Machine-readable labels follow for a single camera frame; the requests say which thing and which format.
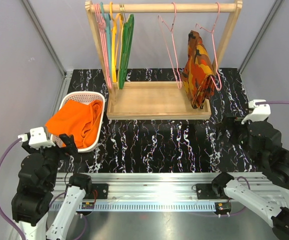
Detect thin gold wire hanger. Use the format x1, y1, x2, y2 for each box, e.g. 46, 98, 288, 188
112, 13, 126, 90

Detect teal hanger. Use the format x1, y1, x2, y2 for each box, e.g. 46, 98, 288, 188
100, 2, 113, 82

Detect yellow hanger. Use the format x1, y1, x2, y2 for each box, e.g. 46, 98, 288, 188
109, 1, 124, 83

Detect green hanger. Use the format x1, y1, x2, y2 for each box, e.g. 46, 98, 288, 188
118, 14, 135, 90

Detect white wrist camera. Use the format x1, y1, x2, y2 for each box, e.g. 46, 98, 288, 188
17, 126, 56, 150
241, 99, 271, 125

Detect white slotted cable duct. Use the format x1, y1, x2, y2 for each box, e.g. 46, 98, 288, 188
76, 201, 216, 212

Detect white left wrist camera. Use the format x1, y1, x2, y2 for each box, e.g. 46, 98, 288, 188
17, 126, 56, 150

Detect pink wire hanger with camouflage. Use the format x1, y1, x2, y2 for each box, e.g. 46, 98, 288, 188
195, 2, 222, 92

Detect wooden clothes rack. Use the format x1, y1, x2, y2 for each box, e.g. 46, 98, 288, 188
85, 0, 243, 120

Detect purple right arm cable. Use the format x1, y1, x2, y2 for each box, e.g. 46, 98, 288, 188
189, 100, 289, 217

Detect camouflage orange trousers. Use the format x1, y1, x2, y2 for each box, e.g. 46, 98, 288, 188
180, 30, 215, 109

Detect pink hanger on rack left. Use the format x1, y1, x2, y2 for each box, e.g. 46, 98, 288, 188
94, 3, 112, 90

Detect aluminium front rail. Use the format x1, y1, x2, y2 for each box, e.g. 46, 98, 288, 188
52, 172, 284, 202

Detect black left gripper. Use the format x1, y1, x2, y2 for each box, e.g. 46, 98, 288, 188
23, 133, 77, 189

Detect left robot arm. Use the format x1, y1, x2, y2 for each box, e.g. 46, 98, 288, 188
11, 133, 93, 240

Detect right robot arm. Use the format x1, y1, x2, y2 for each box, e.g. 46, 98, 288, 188
191, 116, 289, 240

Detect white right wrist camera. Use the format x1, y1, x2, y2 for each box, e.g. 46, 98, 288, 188
241, 99, 271, 125

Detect white perforated plastic basket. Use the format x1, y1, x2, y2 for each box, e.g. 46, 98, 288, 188
45, 91, 106, 153

